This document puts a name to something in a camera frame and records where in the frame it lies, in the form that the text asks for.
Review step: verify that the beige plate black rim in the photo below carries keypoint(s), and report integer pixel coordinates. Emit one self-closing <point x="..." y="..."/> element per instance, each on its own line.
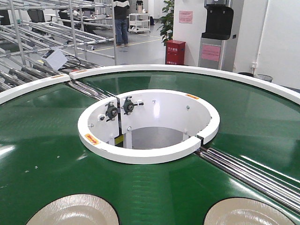
<point x="77" y="209"/>
<point x="244" y="211"/>

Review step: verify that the steel rollers left gap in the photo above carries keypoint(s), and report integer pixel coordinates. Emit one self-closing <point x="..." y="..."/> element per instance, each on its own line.
<point x="87" y="90"/>

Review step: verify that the steel rollers gap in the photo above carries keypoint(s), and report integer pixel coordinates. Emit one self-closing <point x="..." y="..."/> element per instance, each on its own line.
<point x="87" y="90"/>
<point x="277" y="189"/>

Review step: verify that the red fire extinguisher cabinet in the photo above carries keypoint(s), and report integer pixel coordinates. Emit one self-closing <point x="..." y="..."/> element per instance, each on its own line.
<point x="175" y="51"/>

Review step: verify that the green leafy plant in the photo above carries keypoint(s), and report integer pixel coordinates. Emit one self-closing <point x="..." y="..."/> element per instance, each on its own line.
<point x="166" y="28"/>

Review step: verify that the white utility cart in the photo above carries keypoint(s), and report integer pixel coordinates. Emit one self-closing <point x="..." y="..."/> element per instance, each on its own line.
<point x="139" y="22"/>

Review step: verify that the black water dispenser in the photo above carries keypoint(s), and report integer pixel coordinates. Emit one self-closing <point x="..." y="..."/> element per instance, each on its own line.
<point x="218" y="29"/>

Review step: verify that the standing person in jeans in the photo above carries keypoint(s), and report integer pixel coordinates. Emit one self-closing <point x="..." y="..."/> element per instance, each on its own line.
<point x="120" y="16"/>

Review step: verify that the white control box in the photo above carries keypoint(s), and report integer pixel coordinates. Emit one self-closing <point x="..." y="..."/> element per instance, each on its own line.
<point x="54" y="58"/>

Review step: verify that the green circular conveyor belt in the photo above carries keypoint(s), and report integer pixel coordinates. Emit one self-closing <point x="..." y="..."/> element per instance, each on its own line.
<point x="42" y="158"/>

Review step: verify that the white outer rim right segment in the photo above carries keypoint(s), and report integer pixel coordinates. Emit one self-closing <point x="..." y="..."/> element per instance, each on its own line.
<point x="271" y="87"/>

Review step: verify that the white rim segment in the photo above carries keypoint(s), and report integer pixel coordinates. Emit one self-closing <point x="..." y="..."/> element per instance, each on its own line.
<point x="31" y="86"/>
<point x="271" y="87"/>

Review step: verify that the white outer rim left segment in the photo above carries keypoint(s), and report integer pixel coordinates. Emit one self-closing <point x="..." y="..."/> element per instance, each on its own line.
<point x="31" y="86"/>

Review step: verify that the metal roller rack shelving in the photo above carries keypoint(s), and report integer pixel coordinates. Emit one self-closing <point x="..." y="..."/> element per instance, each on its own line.
<point x="29" y="28"/>

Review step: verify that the steel rollers right gap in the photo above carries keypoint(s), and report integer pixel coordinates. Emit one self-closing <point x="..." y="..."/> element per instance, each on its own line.
<point x="277" y="189"/>

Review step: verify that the pink wall notice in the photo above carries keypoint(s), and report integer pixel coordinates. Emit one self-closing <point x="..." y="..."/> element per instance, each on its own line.
<point x="185" y="17"/>

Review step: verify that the wire mesh waste bin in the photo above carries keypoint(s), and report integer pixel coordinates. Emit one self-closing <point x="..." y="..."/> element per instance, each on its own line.
<point x="266" y="78"/>

